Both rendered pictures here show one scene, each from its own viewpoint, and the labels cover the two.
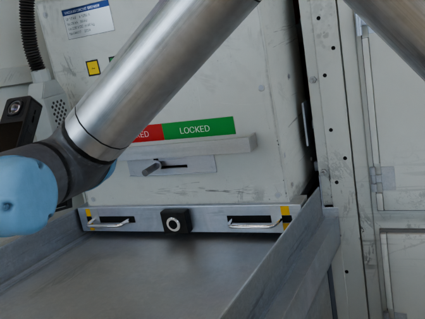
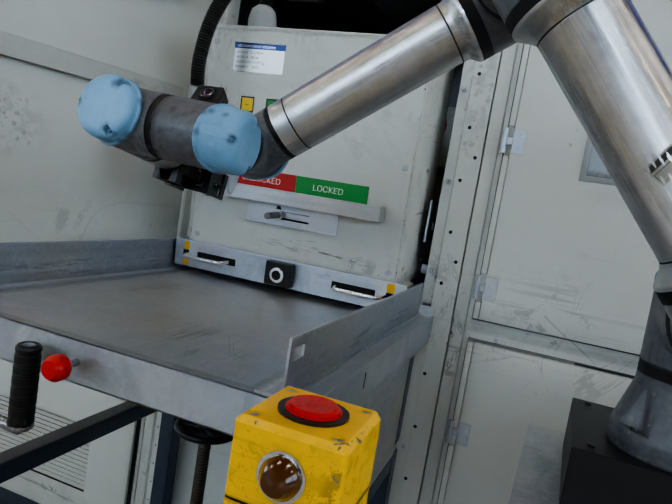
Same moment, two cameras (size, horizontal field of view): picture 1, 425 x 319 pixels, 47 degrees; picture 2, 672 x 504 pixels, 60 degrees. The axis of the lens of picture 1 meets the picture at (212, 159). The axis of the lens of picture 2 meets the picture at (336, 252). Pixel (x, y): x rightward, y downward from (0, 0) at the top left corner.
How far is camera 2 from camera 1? 0.29 m
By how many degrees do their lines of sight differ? 9
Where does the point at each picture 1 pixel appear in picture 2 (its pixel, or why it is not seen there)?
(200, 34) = (413, 68)
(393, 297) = (463, 406)
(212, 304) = not seen: hidden behind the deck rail
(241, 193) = (352, 262)
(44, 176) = (257, 133)
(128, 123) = (325, 124)
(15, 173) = (244, 117)
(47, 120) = not seen: hidden behind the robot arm
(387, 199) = (484, 308)
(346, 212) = (442, 314)
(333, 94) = (462, 200)
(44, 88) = not seen: hidden behind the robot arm
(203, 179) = (319, 240)
